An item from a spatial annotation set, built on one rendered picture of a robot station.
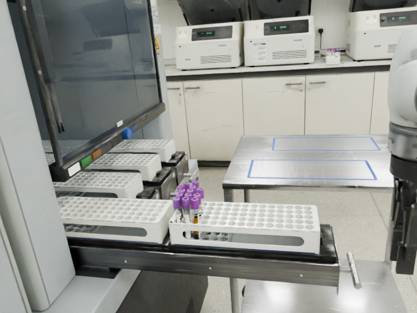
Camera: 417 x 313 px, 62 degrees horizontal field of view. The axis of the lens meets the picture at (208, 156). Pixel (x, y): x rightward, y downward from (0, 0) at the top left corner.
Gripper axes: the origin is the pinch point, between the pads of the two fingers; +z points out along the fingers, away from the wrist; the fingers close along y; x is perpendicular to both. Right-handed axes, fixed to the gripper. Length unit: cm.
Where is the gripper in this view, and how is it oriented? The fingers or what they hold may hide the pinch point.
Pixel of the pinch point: (403, 252)
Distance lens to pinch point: 79.1
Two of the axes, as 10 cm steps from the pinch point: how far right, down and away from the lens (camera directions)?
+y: -2.1, 3.6, -9.1
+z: 0.9, 9.3, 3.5
